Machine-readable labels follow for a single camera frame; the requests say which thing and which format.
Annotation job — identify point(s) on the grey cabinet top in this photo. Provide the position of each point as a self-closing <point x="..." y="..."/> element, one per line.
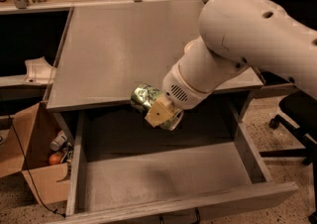
<point x="112" y="47"/>

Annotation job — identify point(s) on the green soda can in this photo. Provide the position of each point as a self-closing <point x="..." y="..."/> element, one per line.
<point x="143" y="98"/>

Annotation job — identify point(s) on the white plastic bottle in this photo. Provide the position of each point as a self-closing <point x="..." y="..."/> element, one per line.
<point x="57" y="143"/>

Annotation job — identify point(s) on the orange fruit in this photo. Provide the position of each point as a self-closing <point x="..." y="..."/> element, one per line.
<point x="55" y="158"/>

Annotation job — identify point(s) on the black office chair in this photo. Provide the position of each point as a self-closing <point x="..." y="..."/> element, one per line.
<point x="302" y="109"/>

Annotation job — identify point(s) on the white paper bowl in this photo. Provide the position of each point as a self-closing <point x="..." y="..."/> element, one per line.
<point x="192" y="47"/>

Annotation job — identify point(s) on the open grey wooden drawer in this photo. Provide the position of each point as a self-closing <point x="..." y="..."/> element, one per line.
<point x="125" y="172"/>

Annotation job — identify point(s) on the brown cardboard box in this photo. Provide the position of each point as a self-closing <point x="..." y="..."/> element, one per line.
<point x="27" y="150"/>

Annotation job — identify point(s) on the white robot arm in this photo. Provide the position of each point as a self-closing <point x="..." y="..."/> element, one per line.
<point x="235" y="34"/>

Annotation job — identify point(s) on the black drawer handle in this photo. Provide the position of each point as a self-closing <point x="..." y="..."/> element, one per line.
<point x="191" y="216"/>

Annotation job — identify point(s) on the white curved bracket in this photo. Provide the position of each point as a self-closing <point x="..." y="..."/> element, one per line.
<point x="39" y="71"/>

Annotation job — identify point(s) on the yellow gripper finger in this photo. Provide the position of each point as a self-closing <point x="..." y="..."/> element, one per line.
<point x="161" y="111"/>

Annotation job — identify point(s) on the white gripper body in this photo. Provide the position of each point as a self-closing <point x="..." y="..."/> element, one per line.
<point x="175" y="86"/>

